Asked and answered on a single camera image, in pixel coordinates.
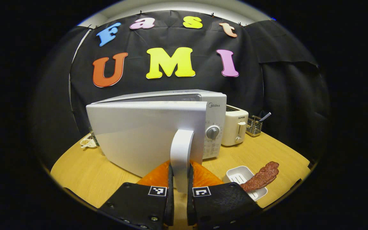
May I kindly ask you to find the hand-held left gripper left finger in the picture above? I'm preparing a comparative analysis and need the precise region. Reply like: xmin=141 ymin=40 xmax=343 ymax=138
xmin=98 ymin=160 xmax=175 ymax=230

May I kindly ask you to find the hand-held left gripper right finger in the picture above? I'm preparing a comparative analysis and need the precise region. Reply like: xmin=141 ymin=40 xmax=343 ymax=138
xmin=187 ymin=160 xmax=263 ymax=230

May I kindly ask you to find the brown meat slice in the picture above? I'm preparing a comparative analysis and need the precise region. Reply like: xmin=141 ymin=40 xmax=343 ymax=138
xmin=240 ymin=161 xmax=280 ymax=192

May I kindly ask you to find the white microwave oven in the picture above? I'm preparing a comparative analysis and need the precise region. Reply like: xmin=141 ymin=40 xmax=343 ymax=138
xmin=86 ymin=89 xmax=227 ymax=194

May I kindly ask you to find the small white plastic tray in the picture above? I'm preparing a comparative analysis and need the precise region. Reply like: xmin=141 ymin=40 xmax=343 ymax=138
xmin=223 ymin=165 xmax=268 ymax=201

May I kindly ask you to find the cream toaster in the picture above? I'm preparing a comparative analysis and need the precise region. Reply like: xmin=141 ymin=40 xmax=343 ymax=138
xmin=221 ymin=105 xmax=249 ymax=147

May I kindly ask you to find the white divided bean dish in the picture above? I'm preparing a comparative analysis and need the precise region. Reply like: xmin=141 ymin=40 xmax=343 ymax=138
xmin=80 ymin=134 xmax=97 ymax=149

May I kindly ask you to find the black backdrop cloth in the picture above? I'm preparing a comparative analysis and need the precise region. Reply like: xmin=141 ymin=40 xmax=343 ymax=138
xmin=32 ymin=10 xmax=330 ymax=166

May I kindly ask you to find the metal wire basket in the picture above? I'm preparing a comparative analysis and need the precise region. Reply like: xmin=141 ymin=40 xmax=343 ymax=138
xmin=246 ymin=116 xmax=263 ymax=137

